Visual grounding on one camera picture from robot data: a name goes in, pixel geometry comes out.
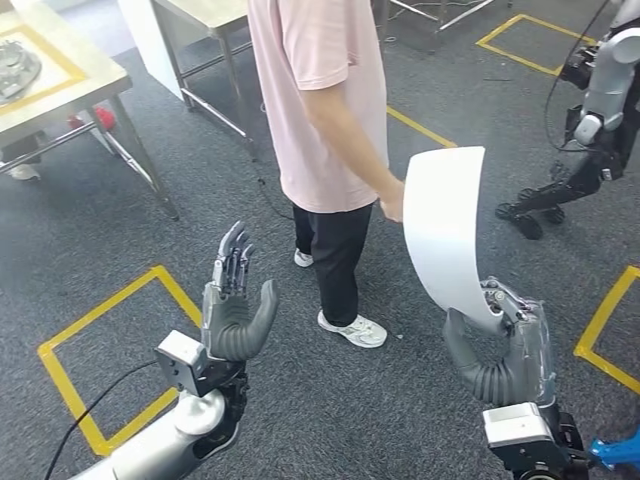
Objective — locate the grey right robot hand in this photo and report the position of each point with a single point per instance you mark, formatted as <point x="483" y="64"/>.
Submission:
<point x="530" y="358"/>

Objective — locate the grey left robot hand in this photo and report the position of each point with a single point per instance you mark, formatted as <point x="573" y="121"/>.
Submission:
<point x="225" y="331"/>

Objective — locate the person's hand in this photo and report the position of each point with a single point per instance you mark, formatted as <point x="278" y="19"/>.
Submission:
<point x="394" y="202"/>

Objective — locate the white plastic shell part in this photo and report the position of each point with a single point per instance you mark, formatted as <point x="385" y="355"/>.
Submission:
<point x="445" y="225"/>

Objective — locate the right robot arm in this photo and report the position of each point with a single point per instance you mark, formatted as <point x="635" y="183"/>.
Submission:
<point x="570" y="450"/>

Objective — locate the person's forearm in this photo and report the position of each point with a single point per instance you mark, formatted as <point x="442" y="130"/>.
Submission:
<point x="355" y="149"/>

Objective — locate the steel workbench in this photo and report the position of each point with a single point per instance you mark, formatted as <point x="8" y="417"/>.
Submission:
<point x="100" y="73"/>

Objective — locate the small red object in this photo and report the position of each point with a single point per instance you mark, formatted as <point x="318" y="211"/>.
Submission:
<point x="103" y="118"/>

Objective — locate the white panel metal table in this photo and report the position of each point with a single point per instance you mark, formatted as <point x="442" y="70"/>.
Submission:
<point x="150" y="40"/>

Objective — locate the grey plastic wheel hubcap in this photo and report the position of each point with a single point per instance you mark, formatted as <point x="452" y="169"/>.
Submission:
<point x="17" y="69"/>

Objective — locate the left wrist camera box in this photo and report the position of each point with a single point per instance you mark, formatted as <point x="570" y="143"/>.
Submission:
<point x="180" y="361"/>

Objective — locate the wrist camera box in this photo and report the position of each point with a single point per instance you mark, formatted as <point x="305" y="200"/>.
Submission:
<point x="520" y="430"/>
<point x="180" y="361"/>

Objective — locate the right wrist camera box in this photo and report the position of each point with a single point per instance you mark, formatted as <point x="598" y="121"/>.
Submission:
<point x="520" y="430"/>

